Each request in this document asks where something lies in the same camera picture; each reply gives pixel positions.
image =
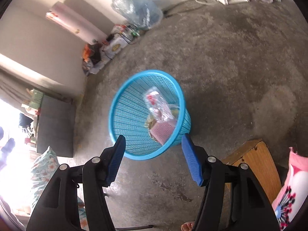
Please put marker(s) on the floral bedsheet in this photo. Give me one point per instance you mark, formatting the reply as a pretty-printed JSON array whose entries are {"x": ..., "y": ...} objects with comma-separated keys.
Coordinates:
[{"x": 45, "y": 168}]

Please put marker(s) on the green storage basket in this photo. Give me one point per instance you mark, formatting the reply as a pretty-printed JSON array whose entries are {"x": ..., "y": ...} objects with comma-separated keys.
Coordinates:
[{"x": 36, "y": 98}]

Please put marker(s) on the blue plastic basket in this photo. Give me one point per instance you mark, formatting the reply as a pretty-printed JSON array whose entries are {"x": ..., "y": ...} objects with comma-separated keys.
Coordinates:
[{"x": 130, "y": 101}]

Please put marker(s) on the wooden board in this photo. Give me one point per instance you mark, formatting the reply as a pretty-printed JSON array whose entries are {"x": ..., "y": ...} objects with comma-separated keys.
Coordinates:
[{"x": 257, "y": 163}]

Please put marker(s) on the grey table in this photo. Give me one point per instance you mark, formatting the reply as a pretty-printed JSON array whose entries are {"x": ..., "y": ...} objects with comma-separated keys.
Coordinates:
[{"x": 55, "y": 125}]

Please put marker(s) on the beige curtain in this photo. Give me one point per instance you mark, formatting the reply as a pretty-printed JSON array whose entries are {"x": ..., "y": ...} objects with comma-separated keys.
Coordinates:
[{"x": 14, "y": 84}]

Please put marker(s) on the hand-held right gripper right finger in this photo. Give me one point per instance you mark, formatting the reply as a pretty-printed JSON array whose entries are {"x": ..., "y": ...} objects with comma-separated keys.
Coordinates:
[{"x": 192, "y": 161}]

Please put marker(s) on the orange and black snack bag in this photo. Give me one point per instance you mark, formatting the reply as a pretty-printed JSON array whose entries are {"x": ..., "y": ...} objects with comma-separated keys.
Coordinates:
[{"x": 92, "y": 53}]

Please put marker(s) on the clear plastic packet red print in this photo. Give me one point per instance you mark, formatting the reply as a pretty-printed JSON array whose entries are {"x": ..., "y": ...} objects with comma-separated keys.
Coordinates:
[{"x": 156, "y": 103}]

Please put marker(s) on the large water jug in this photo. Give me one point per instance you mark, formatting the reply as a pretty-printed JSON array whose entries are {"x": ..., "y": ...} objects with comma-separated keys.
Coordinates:
[{"x": 137, "y": 7}]

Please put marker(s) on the black metal leg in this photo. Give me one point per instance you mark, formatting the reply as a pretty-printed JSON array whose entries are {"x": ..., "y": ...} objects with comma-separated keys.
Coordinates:
[{"x": 134, "y": 227}]

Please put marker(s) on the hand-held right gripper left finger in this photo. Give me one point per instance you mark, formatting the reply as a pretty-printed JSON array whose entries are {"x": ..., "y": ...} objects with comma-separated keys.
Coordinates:
[{"x": 115, "y": 158}]

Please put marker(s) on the pink printed pillow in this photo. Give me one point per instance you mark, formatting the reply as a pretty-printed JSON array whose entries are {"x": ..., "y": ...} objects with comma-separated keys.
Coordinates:
[{"x": 291, "y": 185}]

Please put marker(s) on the pink knitted cloth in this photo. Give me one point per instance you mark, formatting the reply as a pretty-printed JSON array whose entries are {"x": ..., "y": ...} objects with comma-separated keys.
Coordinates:
[{"x": 163, "y": 130}]

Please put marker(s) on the pink and white roll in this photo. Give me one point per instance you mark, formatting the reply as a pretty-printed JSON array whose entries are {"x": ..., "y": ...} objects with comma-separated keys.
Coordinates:
[{"x": 77, "y": 21}]

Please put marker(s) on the person's foot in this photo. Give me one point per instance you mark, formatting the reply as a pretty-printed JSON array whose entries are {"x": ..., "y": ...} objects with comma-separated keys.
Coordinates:
[{"x": 189, "y": 226}]

